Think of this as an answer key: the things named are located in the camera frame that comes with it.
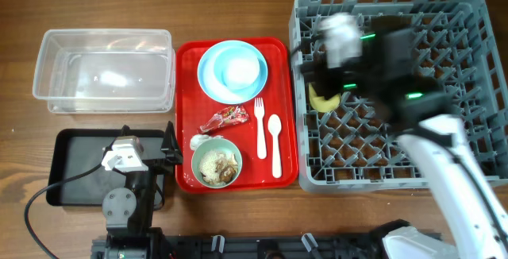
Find white tissue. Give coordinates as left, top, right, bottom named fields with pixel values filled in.
left=190, top=134, right=222, bottom=151

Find yellow plastic cup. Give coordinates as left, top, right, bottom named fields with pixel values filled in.
left=308, top=83, right=341, bottom=113

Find green bowl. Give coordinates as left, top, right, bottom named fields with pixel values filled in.
left=191, top=138, right=243, bottom=189

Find rice and food scraps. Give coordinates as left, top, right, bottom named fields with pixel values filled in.
left=198, top=150, right=239, bottom=186

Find red snack wrapper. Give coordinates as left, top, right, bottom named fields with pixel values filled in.
left=198, top=106, right=250, bottom=133

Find white plastic spoon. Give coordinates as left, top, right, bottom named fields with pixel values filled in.
left=267, top=114, right=282, bottom=179

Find white plastic fork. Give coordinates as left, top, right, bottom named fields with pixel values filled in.
left=254, top=98, right=267, bottom=159

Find light blue plate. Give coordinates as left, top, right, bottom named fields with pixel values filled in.
left=197, top=40, right=268, bottom=104

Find light blue bowl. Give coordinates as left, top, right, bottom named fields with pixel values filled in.
left=213, top=46, right=260, bottom=91

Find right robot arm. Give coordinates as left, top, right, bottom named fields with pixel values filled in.
left=313, top=28, right=507, bottom=258

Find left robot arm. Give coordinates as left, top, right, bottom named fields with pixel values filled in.
left=91, top=122, right=183, bottom=259

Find black waste tray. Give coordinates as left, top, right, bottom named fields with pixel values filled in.
left=46, top=129, right=164, bottom=207

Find grey dishwasher rack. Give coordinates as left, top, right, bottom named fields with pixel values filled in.
left=289, top=0, right=507, bottom=193

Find red plastic tray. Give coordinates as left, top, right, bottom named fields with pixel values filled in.
left=175, top=37, right=298, bottom=193

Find clear plastic storage bin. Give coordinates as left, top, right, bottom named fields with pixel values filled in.
left=32, top=29, right=175, bottom=114

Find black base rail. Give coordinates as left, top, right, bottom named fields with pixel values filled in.
left=90, top=233, right=387, bottom=259

